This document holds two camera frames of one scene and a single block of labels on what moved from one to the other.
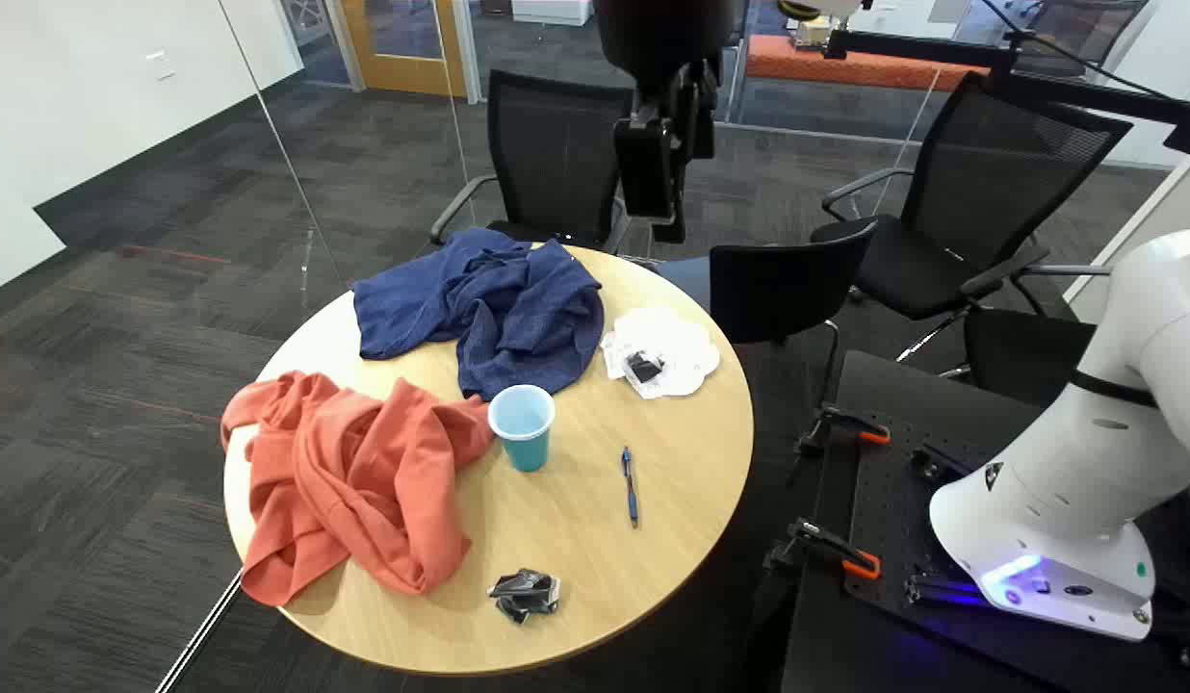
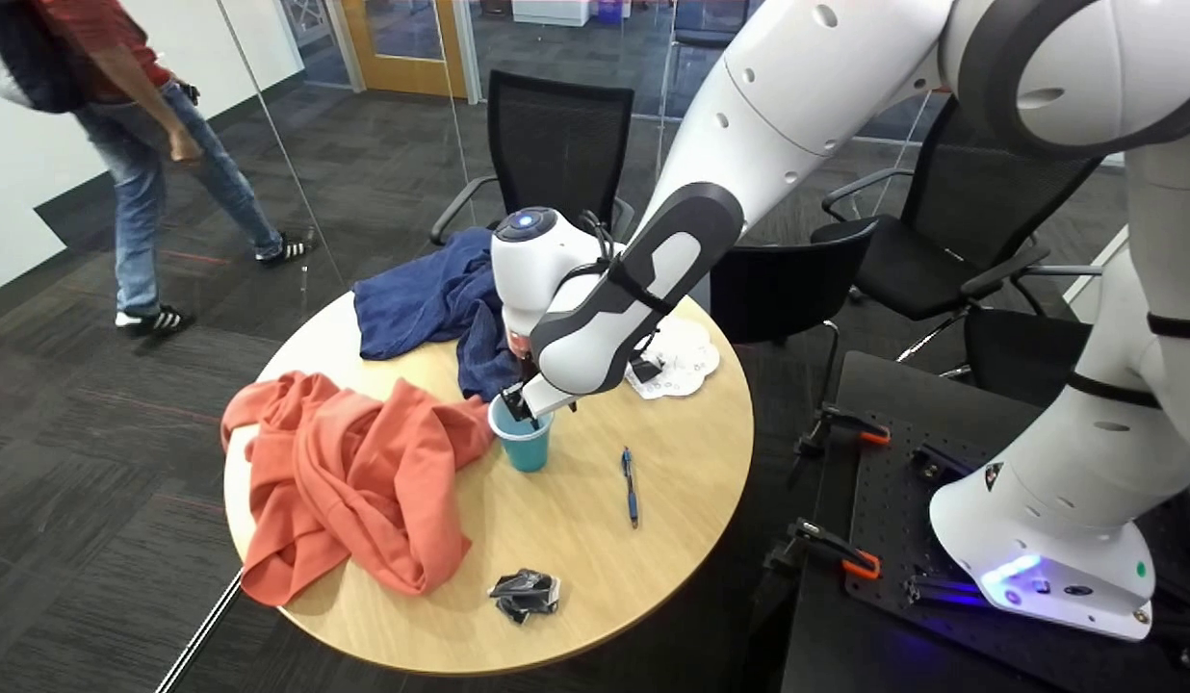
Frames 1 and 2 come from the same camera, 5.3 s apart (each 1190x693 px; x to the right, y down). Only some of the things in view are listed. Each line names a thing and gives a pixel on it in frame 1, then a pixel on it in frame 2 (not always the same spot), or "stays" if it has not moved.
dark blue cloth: x=520 y=311 stays
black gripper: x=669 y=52 → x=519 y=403
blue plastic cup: x=520 y=415 stays
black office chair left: x=551 y=142 stays
